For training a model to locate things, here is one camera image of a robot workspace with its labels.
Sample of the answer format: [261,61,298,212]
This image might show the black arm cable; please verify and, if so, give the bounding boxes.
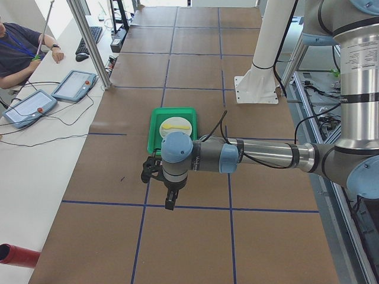
[200,109,300,169]

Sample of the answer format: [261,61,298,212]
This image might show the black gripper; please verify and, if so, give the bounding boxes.
[164,181,180,210]

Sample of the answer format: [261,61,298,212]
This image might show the seated person dark shirt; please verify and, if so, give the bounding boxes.
[1,22,65,89]

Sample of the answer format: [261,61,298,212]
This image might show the aluminium frame post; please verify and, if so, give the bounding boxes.
[66,0,111,90]

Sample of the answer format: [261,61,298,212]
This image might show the blue teach pendant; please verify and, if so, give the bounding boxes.
[51,70,97,102]
[3,89,57,128]

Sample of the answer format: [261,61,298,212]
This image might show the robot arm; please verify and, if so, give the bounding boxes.
[160,1,378,210]

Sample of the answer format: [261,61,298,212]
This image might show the yellow plastic spoon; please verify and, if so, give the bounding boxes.
[161,124,191,130]

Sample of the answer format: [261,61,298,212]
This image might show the black keyboard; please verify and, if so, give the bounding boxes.
[75,26,103,55]

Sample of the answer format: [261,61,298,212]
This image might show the white round plate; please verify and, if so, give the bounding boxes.
[159,117,192,138]

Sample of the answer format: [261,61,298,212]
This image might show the black computer mouse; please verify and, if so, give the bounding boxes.
[75,53,89,62]

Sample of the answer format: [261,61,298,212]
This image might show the near blue teach pendant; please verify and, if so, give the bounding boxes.
[3,89,57,128]

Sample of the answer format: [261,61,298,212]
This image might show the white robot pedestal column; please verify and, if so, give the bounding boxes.
[235,0,297,104]

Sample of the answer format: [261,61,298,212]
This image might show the green plastic tray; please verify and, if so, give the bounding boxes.
[147,107,197,154]

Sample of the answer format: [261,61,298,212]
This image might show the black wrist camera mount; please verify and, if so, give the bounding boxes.
[141,156,163,183]

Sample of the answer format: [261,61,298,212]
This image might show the far blue teach pendant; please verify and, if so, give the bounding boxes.
[51,70,97,102]

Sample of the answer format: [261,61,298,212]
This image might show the red cylinder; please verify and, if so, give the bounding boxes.
[1,244,40,269]

